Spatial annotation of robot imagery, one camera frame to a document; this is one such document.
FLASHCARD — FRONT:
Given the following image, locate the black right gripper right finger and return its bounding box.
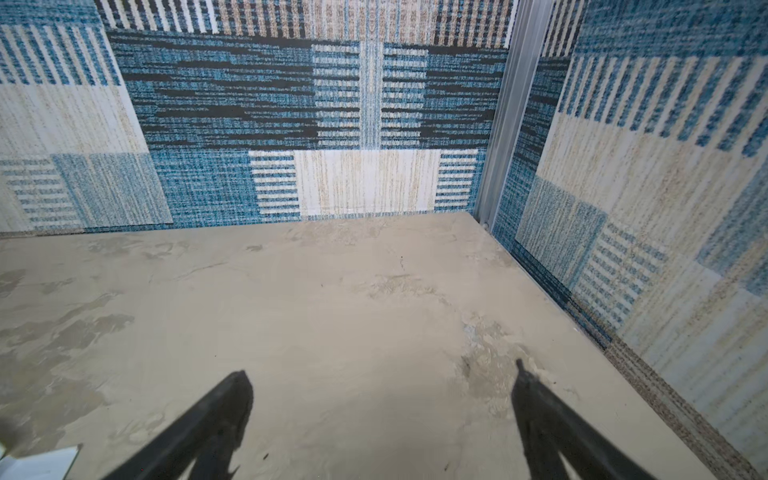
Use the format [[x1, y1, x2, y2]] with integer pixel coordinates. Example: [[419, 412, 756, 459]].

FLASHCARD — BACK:
[[511, 358, 652, 479]]

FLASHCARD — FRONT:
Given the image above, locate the white remote control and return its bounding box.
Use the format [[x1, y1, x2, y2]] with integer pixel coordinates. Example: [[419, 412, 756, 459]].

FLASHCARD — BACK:
[[1, 445, 81, 480]]

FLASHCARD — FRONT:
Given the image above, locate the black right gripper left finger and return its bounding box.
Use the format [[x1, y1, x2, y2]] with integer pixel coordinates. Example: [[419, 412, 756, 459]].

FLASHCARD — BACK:
[[106, 370, 254, 479]]

